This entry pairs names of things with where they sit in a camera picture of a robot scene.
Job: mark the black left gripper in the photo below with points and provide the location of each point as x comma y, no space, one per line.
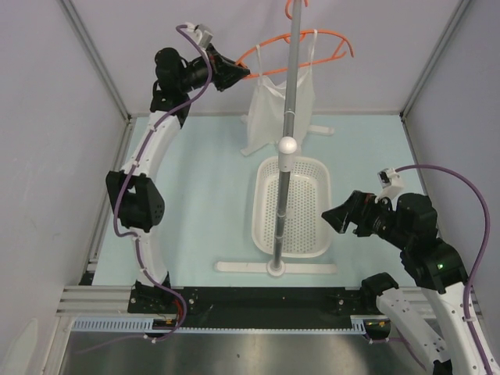
225,73

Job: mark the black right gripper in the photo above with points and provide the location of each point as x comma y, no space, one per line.
355,208

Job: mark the orange plastic hanger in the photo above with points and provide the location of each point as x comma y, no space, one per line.
343,47

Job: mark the white tank top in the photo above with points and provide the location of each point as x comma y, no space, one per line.
265,119

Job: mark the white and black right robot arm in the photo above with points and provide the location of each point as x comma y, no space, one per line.
459,347

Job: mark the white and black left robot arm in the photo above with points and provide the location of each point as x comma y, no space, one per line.
137,204

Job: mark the white perforated plastic basket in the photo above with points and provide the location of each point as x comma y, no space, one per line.
306,235

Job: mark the grey clothes rack with white feet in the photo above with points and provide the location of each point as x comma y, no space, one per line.
287,152

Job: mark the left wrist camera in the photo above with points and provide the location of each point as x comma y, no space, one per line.
200,34

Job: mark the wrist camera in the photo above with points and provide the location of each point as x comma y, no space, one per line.
200,34
392,184

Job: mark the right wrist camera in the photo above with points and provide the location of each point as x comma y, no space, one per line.
392,184

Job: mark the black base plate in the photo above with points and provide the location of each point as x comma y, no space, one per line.
260,307

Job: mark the white slotted cable duct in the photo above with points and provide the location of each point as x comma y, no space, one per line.
161,325

